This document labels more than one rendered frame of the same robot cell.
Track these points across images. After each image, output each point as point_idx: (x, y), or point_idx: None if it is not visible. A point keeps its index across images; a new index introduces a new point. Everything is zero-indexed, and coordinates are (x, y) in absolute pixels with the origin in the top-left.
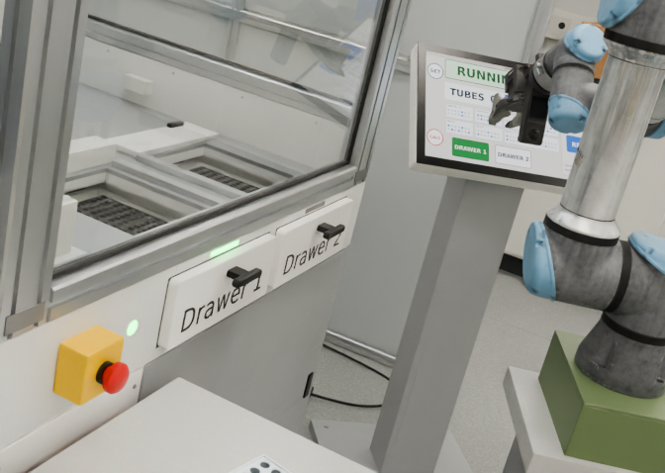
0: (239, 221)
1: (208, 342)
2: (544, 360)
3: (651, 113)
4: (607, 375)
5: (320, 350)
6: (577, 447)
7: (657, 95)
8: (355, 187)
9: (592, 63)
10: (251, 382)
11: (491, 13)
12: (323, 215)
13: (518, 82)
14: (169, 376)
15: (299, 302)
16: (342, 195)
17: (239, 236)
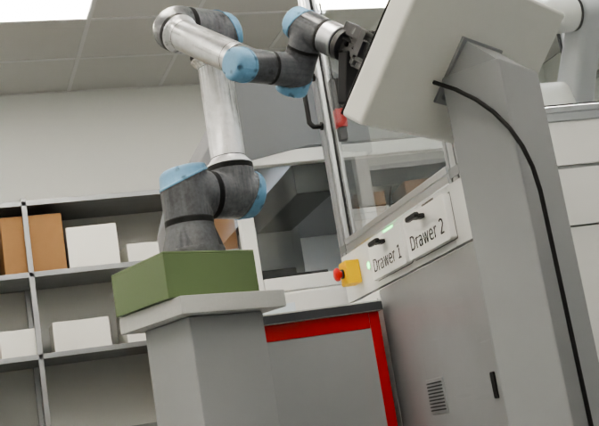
0: (387, 213)
1: (399, 290)
2: (256, 275)
3: (201, 94)
4: None
5: (492, 349)
6: None
7: (200, 85)
8: (454, 183)
9: (289, 37)
10: (437, 339)
11: None
12: (422, 207)
13: None
14: (389, 302)
15: (447, 282)
16: (445, 191)
17: (392, 223)
